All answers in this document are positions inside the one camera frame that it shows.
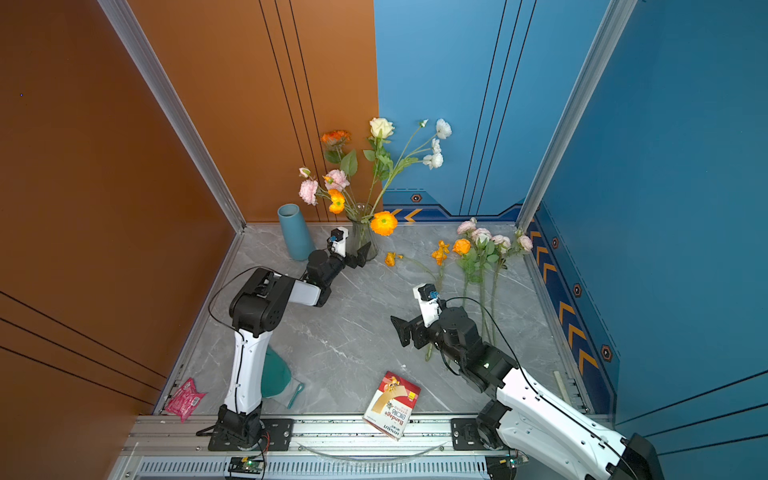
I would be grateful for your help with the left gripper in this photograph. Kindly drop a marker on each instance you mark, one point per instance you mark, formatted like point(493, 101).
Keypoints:
point(359, 258)

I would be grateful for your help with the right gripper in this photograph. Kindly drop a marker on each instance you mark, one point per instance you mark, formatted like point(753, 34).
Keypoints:
point(405, 332)

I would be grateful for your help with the orange poppy flower stem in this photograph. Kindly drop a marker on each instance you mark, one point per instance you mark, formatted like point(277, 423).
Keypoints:
point(382, 223)

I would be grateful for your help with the clear glass vase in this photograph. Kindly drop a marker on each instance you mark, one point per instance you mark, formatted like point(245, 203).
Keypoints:
point(362, 238)

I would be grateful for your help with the teal cylindrical vase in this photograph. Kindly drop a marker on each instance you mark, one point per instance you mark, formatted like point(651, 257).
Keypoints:
point(295, 232)

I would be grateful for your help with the orange flower bunch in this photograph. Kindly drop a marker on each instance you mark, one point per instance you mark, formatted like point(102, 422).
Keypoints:
point(439, 255)

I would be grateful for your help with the yellow orange ranunculus stem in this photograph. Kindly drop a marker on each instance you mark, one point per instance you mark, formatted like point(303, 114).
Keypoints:
point(468, 261)

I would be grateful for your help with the pink peony flower stem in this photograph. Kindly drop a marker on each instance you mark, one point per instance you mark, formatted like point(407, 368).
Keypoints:
point(312, 189)

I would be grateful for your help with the orange gerbera flower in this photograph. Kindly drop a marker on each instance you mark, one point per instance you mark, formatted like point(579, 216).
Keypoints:
point(343, 159)

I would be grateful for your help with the white ranunculus flower stem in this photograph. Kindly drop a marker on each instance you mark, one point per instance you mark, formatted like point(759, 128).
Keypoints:
point(429, 153)

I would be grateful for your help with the cream white rose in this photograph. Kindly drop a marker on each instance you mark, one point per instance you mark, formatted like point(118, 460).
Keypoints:
point(384, 168)

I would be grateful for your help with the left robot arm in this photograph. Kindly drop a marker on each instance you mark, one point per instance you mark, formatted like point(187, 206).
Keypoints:
point(256, 311)

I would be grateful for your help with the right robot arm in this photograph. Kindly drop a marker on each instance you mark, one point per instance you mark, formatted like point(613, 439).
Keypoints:
point(523, 415)

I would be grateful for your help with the red and white box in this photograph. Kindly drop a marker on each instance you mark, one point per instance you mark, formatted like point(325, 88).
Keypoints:
point(392, 405)

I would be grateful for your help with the pink rose bunch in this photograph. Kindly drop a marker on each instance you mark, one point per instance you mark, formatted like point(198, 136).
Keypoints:
point(494, 252)

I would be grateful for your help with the green rubber glove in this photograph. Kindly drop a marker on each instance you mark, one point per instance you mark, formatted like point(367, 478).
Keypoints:
point(278, 382)

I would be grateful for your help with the right circuit board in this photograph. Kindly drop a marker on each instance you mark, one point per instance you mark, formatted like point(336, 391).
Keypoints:
point(505, 467)

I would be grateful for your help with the green circuit board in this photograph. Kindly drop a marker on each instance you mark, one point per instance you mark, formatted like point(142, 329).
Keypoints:
point(247, 467)

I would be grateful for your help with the pink snack packet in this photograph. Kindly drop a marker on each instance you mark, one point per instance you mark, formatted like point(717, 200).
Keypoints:
point(185, 400)

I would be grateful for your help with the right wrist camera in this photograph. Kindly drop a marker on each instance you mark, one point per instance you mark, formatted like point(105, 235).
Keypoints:
point(428, 300)

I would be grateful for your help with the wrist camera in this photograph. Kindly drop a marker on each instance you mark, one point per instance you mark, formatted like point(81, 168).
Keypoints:
point(336, 242)
point(428, 300)

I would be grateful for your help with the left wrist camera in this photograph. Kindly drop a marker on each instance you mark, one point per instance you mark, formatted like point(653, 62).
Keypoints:
point(336, 242)

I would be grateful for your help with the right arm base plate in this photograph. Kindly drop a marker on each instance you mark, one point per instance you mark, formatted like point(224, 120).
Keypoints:
point(468, 434)

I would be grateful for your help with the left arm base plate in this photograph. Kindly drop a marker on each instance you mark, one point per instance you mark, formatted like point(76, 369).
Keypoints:
point(272, 434)

